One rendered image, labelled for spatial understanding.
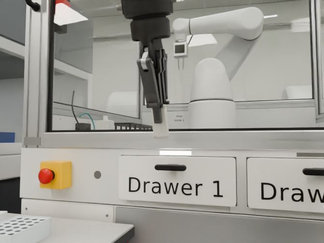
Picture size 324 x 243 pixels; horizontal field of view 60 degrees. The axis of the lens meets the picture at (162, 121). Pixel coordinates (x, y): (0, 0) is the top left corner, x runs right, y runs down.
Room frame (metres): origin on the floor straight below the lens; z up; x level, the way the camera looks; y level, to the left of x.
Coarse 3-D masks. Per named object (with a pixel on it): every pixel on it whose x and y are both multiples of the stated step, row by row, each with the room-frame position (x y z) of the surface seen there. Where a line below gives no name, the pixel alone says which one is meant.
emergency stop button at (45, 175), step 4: (44, 168) 0.73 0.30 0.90; (40, 172) 0.73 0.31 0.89; (44, 172) 0.72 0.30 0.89; (48, 172) 0.72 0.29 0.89; (40, 176) 0.73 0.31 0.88; (44, 176) 0.72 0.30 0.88; (48, 176) 0.72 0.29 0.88; (52, 176) 0.73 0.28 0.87; (40, 180) 0.73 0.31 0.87; (44, 180) 0.72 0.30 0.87; (48, 180) 0.72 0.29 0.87
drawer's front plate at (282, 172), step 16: (256, 160) 0.63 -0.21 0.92; (272, 160) 0.62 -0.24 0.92; (288, 160) 0.61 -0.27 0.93; (304, 160) 0.60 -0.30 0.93; (320, 160) 0.59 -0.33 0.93; (256, 176) 0.63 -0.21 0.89; (272, 176) 0.62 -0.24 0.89; (288, 176) 0.61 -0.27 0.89; (304, 176) 0.60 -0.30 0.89; (320, 176) 0.59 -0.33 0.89; (256, 192) 0.63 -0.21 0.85; (272, 192) 0.62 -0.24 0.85; (288, 192) 0.61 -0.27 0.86; (304, 192) 0.60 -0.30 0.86; (320, 192) 0.59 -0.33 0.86; (272, 208) 0.62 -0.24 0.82; (288, 208) 0.61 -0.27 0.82; (304, 208) 0.60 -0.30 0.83; (320, 208) 0.59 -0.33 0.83
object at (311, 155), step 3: (297, 153) 0.62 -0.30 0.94; (300, 153) 0.62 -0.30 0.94; (303, 153) 0.62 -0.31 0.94; (306, 153) 0.62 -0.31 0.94; (309, 153) 0.61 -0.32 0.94; (312, 153) 0.61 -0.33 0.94; (315, 153) 0.61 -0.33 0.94; (318, 153) 0.61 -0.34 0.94; (321, 153) 0.61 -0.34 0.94; (297, 156) 0.62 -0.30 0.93; (300, 156) 0.62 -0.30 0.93; (303, 156) 0.62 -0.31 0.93; (306, 156) 0.62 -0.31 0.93; (309, 156) 0.61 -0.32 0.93; (312, 156) 0.61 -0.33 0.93; (315, 156) 0.61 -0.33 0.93; (318, 156) 0.61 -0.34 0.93; (321, 156) 0.61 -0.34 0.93
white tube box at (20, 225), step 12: (24, 216) 0.65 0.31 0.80; (36, 216) 0.64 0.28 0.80; (0, 228) 0.57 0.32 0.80; (12, 228) 0.57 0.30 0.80; (24, 228) 0.57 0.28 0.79; (36, 228) 0.58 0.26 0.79; (48, 228) 0.62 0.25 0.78; (0, 240) 0.52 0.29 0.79; (12, 240) 0.52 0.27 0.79; (24, 240) 0.55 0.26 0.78; (36, 240) 0.58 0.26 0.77
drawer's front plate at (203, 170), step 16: (128, 160) 0.72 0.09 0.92; (144, 160) 0.70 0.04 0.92; (160, 160) 0.69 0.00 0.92; (176, 160) 0.68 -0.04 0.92; (192, 160) 0.67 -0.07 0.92; (208, 160) 0.66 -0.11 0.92; (224, 160) 0.65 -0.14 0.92; (128, 176) 0.72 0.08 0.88; (144, 176) 0.70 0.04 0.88; (160, 176) 0.69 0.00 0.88; (176, 176) 0.68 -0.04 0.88; (192, 176) 0.67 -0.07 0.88; (208, 176) 0.66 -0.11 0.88; (224, 176) 0.65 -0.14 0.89; (128, 192) 0.72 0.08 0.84; (176, 192) 0.68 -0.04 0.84; (192, 192) 0.67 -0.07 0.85; (208, 192) 0.66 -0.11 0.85; (224, 192) 0.65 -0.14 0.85
